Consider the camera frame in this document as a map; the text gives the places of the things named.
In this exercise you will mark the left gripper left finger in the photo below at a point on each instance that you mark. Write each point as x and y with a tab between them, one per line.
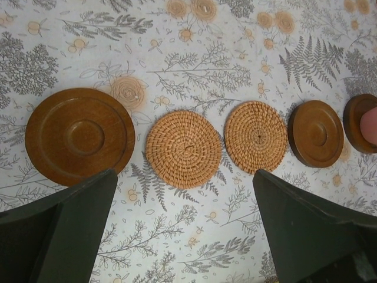
56	238

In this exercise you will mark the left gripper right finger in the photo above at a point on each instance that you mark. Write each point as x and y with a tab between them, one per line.
313	239

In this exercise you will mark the dark wooden coaster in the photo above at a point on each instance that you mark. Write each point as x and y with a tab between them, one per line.
79	132

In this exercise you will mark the brown wooden coaster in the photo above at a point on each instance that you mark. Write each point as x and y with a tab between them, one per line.
315	134
355	108

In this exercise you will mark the woven rattan coaster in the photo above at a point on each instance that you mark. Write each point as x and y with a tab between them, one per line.
184	149
255	137

